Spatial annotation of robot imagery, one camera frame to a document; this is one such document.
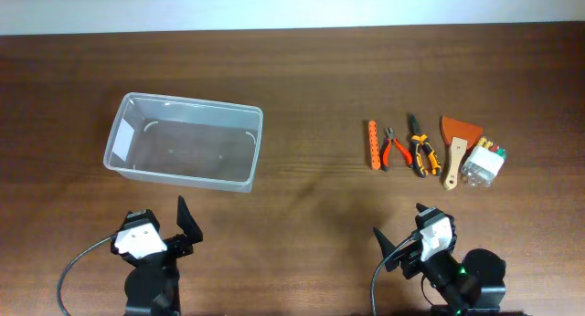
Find orange black long-nose pliers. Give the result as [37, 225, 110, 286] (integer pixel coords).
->
[409, 113, 442, 178]

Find red handled cutting pliers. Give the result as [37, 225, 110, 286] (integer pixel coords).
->
[379, 127, 413, 172]

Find orange perforated bar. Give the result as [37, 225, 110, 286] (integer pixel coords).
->
[367, 120, 381, 170]

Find clear plastic container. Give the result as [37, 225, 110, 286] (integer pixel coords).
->
[103, 92, 263, 193]

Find clear case coloured bits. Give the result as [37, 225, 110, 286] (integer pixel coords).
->
[460, 136, 507, 187]

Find orange scraper wooden handle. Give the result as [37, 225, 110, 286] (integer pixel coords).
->
[441, 116, 483, 190]

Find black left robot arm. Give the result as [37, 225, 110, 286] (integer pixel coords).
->
[111, 196, 203, 316]

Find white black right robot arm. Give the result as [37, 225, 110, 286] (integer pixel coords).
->
[370, 204, 506, 316]

